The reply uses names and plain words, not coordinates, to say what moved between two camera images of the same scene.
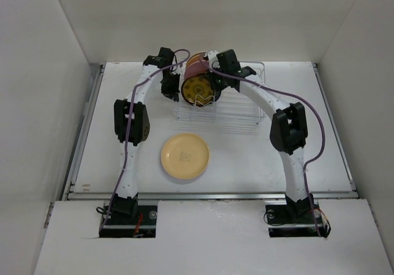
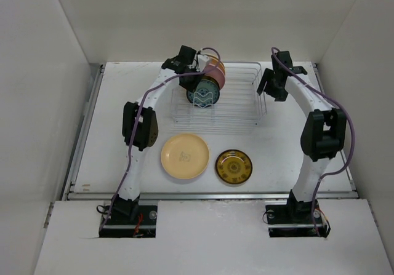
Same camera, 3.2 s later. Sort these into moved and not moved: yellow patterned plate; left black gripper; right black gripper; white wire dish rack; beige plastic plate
Moved: right black gripper; left black gripper; yellow patterned plate
Not moved: beige plastic plate; white wire dish rack
